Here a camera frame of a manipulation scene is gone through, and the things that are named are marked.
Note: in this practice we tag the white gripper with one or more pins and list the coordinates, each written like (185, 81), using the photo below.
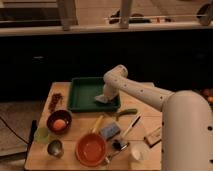
(110, 92)

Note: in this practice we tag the grey towel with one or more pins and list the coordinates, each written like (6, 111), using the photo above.
(103, 99)

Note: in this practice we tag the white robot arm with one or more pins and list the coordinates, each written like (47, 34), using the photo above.
(187, 121)

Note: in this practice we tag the green plastic tray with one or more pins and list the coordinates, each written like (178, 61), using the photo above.
(83, 91)

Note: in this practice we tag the black white brush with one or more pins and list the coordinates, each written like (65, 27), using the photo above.
(132, 124)

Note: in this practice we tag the blue sponge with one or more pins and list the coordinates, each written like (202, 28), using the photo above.
(110, 131)

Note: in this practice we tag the red dried chili pile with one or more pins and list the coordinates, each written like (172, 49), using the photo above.
(55, 99)

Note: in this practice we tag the black clip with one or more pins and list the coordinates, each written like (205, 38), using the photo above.
(117, 145)

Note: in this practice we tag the dark brown bowl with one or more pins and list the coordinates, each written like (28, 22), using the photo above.
(59, 114)

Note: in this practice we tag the orange egg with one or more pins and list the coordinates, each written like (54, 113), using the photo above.
(59, 124)

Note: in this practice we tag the orange frying pan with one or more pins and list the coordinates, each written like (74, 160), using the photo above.
(91, 148)

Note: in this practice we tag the white cup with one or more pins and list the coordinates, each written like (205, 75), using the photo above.
(139, 152)

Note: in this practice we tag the metal spoon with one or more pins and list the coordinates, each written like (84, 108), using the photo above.
(109, 158)

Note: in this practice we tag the metal cup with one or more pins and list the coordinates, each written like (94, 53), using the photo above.
(55, 148)

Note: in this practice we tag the light green cup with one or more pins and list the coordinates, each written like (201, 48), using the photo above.
(41, 135)

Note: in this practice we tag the green handled tool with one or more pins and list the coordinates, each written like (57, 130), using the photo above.
(117, 115)

